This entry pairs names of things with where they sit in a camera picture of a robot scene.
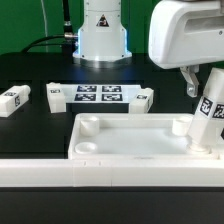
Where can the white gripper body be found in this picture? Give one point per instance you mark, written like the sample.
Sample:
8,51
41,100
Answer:
186,33

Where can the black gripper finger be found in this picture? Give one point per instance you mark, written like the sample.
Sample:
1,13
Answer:
189,74

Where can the white desk top tray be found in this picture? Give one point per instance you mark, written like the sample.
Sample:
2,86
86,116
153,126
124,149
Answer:
135,136

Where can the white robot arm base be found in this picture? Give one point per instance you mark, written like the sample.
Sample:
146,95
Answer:
102,39

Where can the white tag mat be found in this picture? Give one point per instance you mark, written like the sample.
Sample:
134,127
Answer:
93,93

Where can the white front fence bar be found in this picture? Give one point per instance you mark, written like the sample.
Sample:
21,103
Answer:
110,173

